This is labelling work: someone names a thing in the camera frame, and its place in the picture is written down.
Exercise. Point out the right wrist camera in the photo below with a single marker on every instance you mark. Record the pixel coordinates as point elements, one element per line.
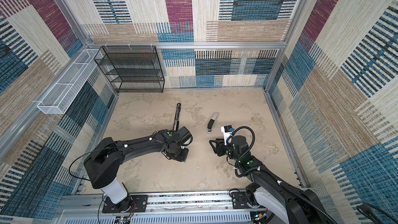
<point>227,132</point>

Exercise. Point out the white mesh wall basket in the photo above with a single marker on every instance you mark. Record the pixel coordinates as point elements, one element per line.
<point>59,98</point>

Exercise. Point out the black wire shelf rack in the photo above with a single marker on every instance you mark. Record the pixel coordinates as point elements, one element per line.
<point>132,69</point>

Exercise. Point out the grey silver stapler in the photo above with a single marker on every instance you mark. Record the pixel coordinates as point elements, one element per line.
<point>211,124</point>

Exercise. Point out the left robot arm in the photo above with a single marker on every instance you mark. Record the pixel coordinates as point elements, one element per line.
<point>103,163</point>

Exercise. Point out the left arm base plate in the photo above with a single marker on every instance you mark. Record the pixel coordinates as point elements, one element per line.
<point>131,204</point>

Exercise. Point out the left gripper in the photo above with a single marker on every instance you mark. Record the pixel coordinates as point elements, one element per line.
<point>183,157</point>

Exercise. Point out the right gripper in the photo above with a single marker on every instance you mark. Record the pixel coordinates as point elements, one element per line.
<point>218,150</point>

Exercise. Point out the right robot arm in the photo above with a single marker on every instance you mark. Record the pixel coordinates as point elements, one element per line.
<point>290,204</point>

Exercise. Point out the aluminium front rail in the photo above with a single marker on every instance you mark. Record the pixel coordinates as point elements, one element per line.
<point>178,207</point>

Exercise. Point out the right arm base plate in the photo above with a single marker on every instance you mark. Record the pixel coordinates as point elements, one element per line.
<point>240,199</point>

